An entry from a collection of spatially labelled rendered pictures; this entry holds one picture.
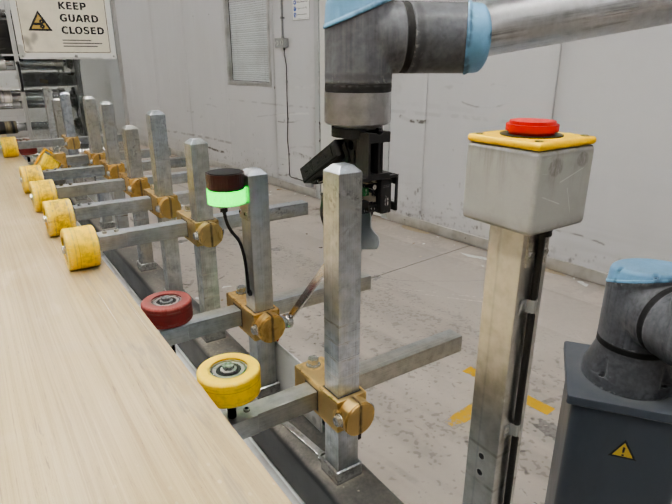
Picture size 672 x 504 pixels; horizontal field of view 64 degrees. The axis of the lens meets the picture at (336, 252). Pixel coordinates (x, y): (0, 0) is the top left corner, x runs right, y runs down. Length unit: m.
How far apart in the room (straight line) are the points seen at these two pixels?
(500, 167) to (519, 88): 3.28
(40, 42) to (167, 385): 2.76
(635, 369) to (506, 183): 0.93
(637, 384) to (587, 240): 2.32
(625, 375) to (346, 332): 0.76
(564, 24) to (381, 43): 0.36
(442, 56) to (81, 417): 0.61
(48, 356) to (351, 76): 0.55
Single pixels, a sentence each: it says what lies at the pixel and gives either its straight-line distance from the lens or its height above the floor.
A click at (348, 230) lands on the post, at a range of 0.66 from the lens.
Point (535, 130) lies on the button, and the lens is 0.44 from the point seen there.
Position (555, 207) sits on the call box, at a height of 1.17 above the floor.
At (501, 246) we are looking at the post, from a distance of 0.47.
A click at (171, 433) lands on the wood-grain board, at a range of 0.63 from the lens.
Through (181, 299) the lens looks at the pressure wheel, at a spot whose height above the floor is 0.91.
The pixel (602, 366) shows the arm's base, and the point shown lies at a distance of 1.34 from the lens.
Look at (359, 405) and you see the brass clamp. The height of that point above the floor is 0.84.
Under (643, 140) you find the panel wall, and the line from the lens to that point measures 3.38.
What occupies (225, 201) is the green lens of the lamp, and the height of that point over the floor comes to 1.07.
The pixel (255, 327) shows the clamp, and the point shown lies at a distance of 0.93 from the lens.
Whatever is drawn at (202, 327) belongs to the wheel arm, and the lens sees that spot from 0.95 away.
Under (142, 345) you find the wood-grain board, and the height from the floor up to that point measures 0.90.
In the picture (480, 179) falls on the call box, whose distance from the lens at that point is 0.45.
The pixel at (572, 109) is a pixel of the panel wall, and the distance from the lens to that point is 3.54.
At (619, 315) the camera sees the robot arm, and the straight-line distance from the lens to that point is 1.28.
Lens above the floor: 1.28
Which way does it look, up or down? 20 degrees down
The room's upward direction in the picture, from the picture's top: straight up
